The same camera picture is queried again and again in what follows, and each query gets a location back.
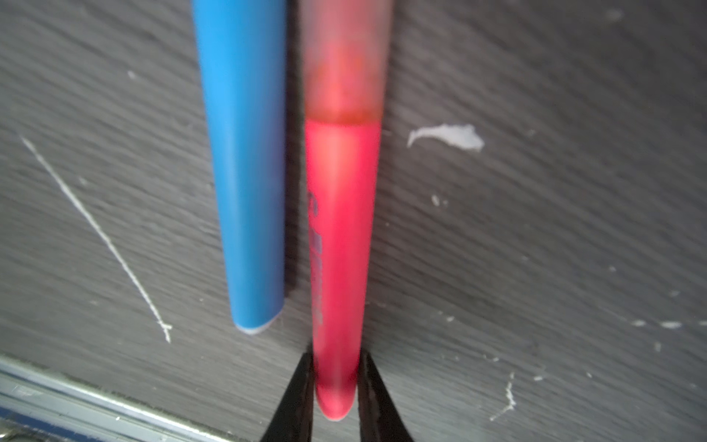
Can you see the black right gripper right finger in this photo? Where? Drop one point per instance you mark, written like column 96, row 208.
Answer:
column 379, row 420

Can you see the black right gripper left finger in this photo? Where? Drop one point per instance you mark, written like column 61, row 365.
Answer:
column 293, row 418

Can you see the pink red highlighter pen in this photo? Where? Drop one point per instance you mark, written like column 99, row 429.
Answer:
column 345, row 48

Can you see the blue highlighter pen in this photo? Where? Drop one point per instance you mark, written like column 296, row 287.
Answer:
column 242, row 53

